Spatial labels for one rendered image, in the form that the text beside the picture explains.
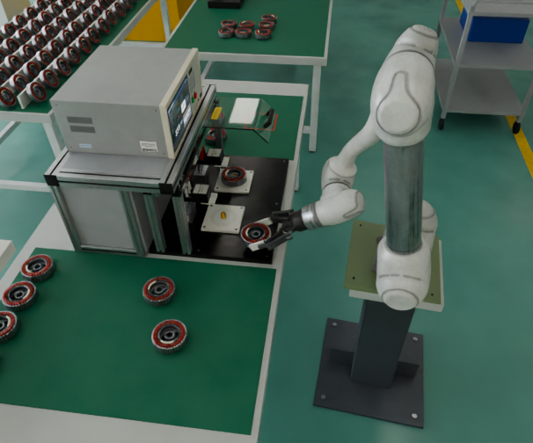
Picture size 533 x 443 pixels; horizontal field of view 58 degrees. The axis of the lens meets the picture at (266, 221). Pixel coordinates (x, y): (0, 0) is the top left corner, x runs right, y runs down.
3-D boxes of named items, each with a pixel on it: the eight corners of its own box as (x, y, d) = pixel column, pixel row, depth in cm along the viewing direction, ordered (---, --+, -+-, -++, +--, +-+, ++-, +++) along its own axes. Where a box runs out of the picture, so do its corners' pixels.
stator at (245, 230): (273, 229, 183) (273, 222, 180) (268, 250, 175) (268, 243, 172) (244, 227, 184) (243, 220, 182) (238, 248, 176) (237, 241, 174)
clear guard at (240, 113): (275, 112, 208) (275, 99, 204) (267, 142, 191) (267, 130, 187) (201, 107, 212) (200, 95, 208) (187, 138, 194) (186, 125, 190)
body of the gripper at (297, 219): (302, 203, 170) (279, 211, 174) (300, 220, 164) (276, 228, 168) (311, 218, 174) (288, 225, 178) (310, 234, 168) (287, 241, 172)
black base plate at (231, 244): (288, 163, 225) (288, 158, 223) (272, 265, 178) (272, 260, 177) (190, 156, 230) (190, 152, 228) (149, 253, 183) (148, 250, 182)
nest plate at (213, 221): (244, 208, 198) (244, 206, 197) (238, 234, 187) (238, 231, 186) (209, 206, 200) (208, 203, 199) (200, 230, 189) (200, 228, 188)
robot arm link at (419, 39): (376, 72, 134) (368, 96, 125) (404, 10, 121) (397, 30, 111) (419, 90, 133) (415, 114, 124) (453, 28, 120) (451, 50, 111)
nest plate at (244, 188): (253, 172, 216) (253, 170, 215) (248, 194, 205) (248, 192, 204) (221, 170, 217) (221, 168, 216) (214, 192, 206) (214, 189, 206)
